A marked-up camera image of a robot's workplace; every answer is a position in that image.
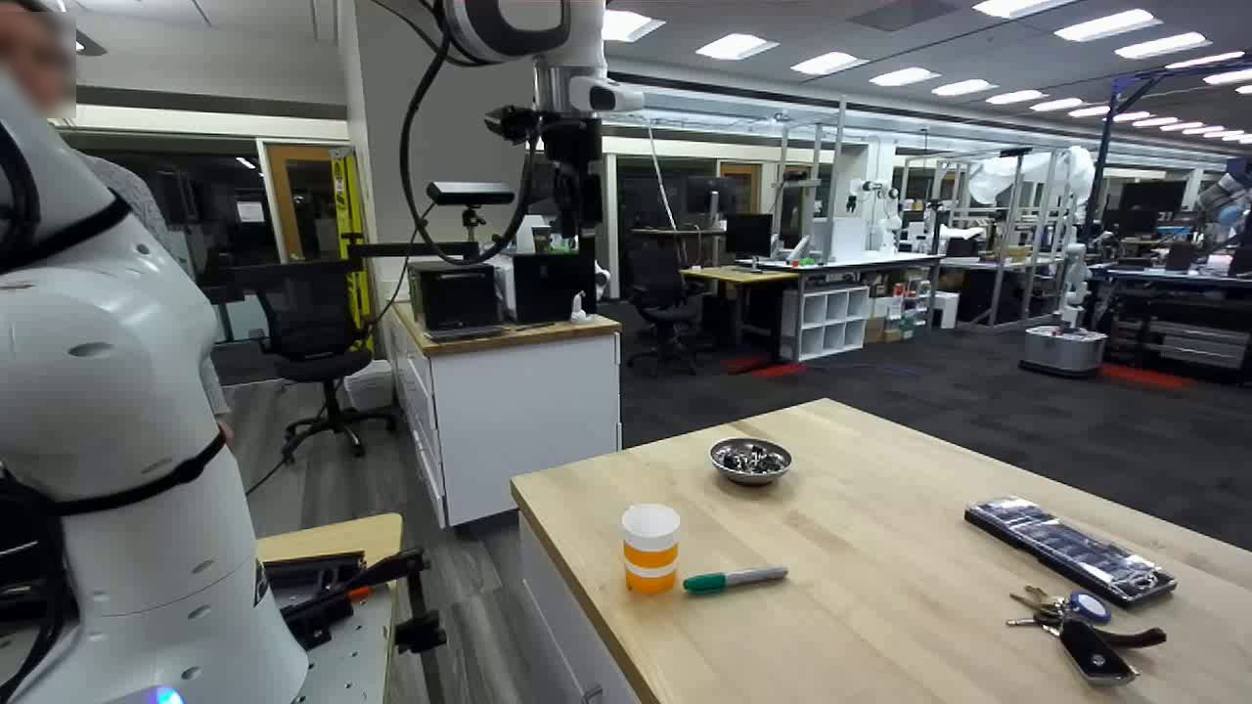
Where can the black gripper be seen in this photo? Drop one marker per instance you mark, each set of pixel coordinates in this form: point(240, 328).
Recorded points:
point(564, 159)

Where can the green capped marker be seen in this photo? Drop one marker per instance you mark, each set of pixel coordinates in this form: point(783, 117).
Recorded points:
point(734, 581)

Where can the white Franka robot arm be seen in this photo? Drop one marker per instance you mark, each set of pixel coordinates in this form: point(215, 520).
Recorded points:
point(120, 432)

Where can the orange and white mug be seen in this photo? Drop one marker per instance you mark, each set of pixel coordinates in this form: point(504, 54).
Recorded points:
point(649, 550)

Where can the black computer box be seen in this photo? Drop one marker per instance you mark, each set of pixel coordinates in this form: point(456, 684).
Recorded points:
point(551, 288)

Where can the ceiling light panel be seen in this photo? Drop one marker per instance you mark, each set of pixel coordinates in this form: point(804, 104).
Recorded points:
point(736, 49)
point(828, 65)
point(629, 24)
point(899, 74)
point(1103, 24)

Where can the black monitor box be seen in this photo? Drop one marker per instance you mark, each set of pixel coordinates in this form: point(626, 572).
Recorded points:
point(456, 298)

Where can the wooden background desk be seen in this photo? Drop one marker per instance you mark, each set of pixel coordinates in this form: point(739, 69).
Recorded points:
point(736, 277)

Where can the white cabinet with wooden top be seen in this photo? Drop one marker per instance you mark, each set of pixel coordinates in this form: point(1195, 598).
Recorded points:
point(512, 404)

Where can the wooden door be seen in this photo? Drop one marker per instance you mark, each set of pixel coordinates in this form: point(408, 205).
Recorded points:
point(303, 200)

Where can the black office chair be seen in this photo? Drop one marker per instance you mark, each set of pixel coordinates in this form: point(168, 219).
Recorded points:
point(313, 337)

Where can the white shelving unit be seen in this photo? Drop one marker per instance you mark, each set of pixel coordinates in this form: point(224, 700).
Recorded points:
point(828, 323)

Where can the small metal bowl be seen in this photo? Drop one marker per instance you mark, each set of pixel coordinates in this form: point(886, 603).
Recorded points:
point(749, 457)

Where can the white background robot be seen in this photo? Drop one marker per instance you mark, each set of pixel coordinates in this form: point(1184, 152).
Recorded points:
point(1069, 258)

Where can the black remote control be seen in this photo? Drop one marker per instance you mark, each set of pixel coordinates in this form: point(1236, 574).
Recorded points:
point(1069, 550)

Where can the bunch of keys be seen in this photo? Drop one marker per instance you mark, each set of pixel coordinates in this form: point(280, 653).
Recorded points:
point(1081, 625)

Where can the black camera on stand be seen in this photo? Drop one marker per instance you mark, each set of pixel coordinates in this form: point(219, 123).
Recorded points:
point(466, 209)

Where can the black clamp mount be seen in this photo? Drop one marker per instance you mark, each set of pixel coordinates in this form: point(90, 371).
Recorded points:
point(350, 593)

